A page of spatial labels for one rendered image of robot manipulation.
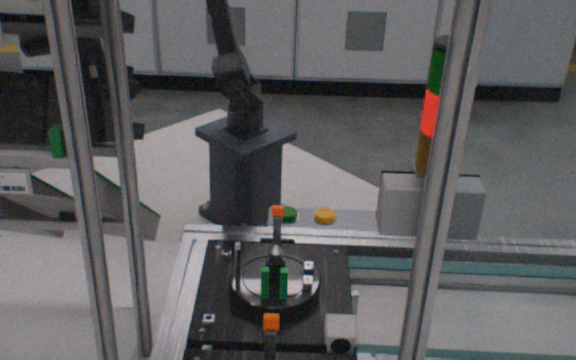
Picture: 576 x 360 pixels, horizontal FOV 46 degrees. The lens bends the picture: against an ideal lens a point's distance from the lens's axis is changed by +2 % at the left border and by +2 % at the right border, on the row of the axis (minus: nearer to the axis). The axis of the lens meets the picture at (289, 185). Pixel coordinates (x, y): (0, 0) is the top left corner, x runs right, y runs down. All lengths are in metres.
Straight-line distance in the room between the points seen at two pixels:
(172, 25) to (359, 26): 1.06
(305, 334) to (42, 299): 0.50
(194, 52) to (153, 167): 2.49
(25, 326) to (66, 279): 0.13
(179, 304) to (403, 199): 0.42
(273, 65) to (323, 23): 0.38
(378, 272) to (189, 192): 0.53
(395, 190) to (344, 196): 0.70
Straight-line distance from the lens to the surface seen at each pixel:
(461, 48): 0.72
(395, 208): 0.83
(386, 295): 1.16
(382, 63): 4.08
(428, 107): 0.78
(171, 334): 1.03
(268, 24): 3.98
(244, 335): 0.99
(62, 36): 0.67
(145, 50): 4.11
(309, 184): 1.55
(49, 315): 1.24
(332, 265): 1.12
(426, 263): 0.84
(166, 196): 1.51
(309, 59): 4.04
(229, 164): 1.30
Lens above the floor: 1.65
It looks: 31 degrees down
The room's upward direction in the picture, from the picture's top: 2 degrees clockwise
